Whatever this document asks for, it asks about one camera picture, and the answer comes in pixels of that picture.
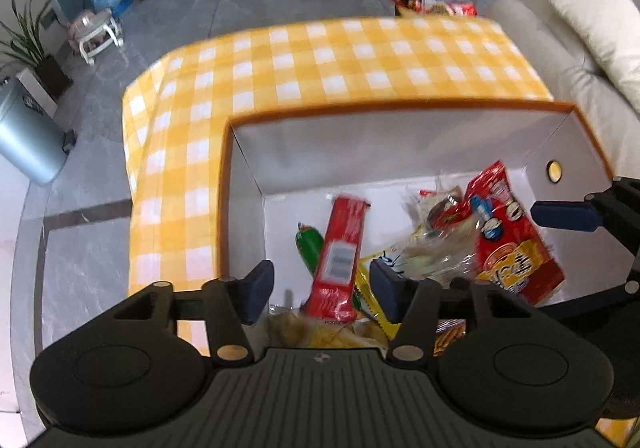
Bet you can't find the yogurt hawthorn ball packet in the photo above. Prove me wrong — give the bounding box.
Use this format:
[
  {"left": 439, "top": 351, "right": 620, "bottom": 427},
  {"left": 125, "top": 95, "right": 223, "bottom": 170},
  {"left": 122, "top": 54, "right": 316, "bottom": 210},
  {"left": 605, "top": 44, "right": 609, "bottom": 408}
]
[{"left": 394, "top": 219, "right": 480, "bottom": 287}]

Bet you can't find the red cartoon snack bag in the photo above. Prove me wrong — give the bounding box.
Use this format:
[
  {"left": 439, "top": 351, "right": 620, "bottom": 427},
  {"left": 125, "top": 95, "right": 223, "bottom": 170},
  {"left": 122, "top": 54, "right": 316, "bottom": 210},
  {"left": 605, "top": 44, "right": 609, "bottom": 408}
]
[{"left": 465, "top": 161, "right": 564, "bottom": 306}]

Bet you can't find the red snack bar wrapper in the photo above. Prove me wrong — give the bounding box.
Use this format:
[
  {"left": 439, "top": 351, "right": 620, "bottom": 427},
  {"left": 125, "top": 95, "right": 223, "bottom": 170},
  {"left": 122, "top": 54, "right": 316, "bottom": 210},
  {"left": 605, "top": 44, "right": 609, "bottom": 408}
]
[{"left": 303, "top": 194, "right": 370, "bottom": 322}]

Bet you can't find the green raisin packet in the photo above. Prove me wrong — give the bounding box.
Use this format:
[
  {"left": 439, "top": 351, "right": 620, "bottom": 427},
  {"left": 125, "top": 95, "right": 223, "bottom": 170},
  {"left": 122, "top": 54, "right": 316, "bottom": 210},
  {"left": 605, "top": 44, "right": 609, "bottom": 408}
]
[{"left": 407, "top": 187, "right": 473, "bottom": 231}]

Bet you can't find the cream yellow snack bag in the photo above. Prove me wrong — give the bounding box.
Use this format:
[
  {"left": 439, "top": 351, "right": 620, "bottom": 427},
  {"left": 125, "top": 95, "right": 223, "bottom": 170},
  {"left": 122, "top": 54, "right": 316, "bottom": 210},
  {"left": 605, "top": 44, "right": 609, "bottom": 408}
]
[{"left": 268, "top": 307, "right": 388, "bottom": 354}]

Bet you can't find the orange chips bag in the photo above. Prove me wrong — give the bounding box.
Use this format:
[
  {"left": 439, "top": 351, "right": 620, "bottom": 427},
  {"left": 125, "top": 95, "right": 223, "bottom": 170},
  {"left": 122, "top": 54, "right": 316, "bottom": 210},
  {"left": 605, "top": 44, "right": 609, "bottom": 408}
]
[{"left": 434, "top": 319, "right": 465, "bottom": 357}]

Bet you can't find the green candy packet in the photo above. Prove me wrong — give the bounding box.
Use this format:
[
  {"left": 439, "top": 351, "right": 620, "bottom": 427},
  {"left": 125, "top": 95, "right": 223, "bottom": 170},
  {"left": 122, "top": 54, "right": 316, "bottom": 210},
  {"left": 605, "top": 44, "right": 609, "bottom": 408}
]
[{"left": 295, "top": 223, "right": 323, "bottom": 278}]

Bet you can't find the orange cardboard box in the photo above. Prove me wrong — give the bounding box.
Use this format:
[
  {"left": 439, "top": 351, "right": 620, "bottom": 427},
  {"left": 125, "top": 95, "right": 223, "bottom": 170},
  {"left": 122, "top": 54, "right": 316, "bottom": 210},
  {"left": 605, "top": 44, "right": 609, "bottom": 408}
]
[{"left": 217, "top": 98, "right": 618, "bottom": 359}]

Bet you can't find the yellow checkered tablecloth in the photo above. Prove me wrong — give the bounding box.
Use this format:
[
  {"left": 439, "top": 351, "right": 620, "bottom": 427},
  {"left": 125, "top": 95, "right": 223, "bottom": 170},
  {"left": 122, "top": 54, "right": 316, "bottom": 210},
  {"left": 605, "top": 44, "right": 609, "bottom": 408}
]
[{"left": 122, "top": 16, "right": 555, "bottom": 293}]

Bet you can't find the white cushion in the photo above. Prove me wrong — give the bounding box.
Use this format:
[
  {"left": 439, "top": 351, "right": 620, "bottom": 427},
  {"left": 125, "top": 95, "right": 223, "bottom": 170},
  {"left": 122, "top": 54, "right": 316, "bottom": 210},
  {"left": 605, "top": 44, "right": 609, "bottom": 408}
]
[{"left": 549, "top": 0, "right": 639, "bottom": 112}]

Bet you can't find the grey sofa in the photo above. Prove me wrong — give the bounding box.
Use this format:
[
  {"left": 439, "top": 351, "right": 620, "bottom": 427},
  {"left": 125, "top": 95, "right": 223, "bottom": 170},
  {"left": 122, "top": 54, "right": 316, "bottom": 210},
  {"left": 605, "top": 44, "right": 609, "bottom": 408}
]
[{"left": 485, "top": 0, "right": 639, "bottom": 178}]

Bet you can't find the snack basket on floor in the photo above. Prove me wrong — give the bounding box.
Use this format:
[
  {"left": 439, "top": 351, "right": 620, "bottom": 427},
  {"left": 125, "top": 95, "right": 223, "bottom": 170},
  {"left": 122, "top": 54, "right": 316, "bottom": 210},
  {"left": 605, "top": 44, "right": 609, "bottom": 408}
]
[{"left": 390, "top": 0, "right": 477, "bottom": 18}]

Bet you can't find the grey trash bin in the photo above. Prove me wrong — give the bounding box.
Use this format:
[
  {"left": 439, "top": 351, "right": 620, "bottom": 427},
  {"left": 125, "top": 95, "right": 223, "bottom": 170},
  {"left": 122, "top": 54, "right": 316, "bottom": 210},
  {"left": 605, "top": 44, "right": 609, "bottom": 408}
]
[{"left": 0, "top": 76, "right": 76, "bottom": 186}]

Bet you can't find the potted green plant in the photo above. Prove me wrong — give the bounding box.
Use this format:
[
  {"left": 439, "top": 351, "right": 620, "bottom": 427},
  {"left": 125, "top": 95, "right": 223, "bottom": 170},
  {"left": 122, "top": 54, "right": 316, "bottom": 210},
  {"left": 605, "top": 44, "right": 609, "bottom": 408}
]
[{"left": 1, "top": 0, "right": 73, "bottom": 100}]

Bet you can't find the small white stool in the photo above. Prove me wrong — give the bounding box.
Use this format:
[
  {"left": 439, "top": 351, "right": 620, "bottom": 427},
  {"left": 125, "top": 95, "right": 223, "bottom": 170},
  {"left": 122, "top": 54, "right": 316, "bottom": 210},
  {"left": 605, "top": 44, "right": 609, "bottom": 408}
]
[{"left": 67, "top": 9, "right": 125, "bottom": 66}]

